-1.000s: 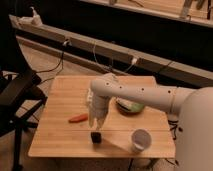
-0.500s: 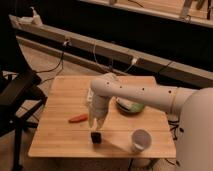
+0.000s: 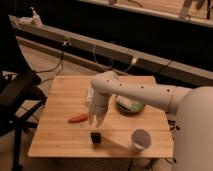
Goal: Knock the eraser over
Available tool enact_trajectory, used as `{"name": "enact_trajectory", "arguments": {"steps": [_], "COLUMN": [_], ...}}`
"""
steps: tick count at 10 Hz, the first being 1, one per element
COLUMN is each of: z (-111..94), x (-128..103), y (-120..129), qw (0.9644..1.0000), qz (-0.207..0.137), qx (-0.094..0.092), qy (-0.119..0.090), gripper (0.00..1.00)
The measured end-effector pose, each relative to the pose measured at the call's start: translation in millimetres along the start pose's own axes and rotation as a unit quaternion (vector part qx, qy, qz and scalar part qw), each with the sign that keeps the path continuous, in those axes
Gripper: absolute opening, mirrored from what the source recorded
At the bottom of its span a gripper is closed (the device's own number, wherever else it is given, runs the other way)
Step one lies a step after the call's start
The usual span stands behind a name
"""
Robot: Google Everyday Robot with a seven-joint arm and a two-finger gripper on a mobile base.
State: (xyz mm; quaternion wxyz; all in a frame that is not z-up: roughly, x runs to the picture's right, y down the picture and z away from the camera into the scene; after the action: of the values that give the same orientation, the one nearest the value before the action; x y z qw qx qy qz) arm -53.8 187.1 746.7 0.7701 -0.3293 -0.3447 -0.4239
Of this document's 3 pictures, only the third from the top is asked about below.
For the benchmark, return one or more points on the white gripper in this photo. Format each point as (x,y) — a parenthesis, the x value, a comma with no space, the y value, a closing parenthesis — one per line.
(98,107)

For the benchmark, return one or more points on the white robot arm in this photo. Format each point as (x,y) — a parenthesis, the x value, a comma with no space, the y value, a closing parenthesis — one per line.
(193,142)

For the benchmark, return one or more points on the black eraser block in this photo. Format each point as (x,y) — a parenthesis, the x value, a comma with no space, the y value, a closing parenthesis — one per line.
(96,137)

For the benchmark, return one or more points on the orange carrot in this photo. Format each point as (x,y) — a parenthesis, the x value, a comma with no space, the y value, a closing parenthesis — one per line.
(78,118)

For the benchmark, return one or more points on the white tube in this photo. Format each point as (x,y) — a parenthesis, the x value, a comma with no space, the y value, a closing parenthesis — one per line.
(89,95)

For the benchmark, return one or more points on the green bowl with items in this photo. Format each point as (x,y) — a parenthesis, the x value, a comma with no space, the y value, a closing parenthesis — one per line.
(128,106)

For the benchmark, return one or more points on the white paper cup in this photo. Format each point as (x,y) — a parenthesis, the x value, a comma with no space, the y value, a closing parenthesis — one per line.
(140,140)

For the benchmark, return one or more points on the black chair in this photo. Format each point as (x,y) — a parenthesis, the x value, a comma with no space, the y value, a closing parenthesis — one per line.
(23,87)

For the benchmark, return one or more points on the white plug with cable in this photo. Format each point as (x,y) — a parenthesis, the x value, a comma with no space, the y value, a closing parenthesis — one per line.
(60,63)

